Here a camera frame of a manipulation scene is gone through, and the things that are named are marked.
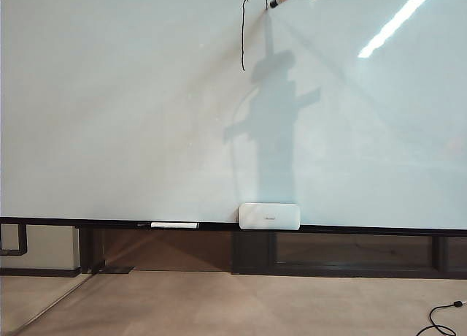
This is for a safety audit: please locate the large white glass whiteboard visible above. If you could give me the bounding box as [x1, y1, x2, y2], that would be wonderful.
[0, 0, 467, 238]

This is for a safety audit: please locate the white marker with black cap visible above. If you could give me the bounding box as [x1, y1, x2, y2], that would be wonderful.
[136, 221, 201, 230]

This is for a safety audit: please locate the white rectangular board eraser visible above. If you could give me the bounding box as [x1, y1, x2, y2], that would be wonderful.
[239, 202, 303, 232]

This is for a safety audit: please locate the black wide column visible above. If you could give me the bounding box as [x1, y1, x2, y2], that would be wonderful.
[231, 232, 277, 275]

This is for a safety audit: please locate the black floor plate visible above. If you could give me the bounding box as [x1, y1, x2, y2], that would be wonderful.
[103, 265, 137, 276]

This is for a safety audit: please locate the dark skirting board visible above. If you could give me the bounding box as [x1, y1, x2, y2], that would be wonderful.
[0, 267, 82, 278]

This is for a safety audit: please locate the metal floor strip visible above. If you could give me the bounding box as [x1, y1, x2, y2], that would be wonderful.
[16, 272, 94, 336]

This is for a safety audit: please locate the black low shelf frame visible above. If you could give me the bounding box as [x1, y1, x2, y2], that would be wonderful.
[275, 233, 467, 279]

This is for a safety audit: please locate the dark brown wooden wall panel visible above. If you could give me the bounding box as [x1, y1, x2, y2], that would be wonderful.
[104, 229, 467, 278]

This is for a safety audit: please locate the black door post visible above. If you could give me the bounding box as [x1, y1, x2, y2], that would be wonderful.
[79, 226, 107, 275]

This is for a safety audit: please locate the black floor cable with plug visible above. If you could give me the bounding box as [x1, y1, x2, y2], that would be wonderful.
[429, 299, 467, 336]

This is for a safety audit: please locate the black wall pipe bracket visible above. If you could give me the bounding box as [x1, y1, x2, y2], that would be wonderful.
[0, 222, 29, 257]

